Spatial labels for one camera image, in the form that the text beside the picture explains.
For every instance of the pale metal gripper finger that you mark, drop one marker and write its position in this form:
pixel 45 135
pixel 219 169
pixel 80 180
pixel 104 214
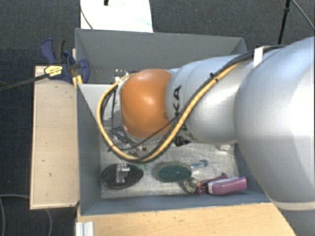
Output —
pixel 126 169
pixel 119 176

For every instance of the purple stapler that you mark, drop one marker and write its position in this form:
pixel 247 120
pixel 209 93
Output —
pixel 226 186

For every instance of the clear glass ball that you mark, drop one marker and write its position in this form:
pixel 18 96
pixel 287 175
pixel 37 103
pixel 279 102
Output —
pixel 189 185

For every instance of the pale wood flat board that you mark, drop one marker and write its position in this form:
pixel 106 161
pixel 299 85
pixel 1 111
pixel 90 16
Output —
pixel 54 141

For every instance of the dark green oval scouring pad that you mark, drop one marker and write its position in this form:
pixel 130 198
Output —
pixel 173 173

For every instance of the black cylinder on white bracket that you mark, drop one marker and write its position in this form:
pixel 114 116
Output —
pixel 181 140

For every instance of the clear tube with blue cap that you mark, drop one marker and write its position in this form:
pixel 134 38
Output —
pixel 200 164

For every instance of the black round disc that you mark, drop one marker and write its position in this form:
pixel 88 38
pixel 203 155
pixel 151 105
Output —
pixel 134 175

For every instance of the grey metal bin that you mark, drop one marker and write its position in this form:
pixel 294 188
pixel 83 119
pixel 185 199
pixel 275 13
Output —
pixel 157 50

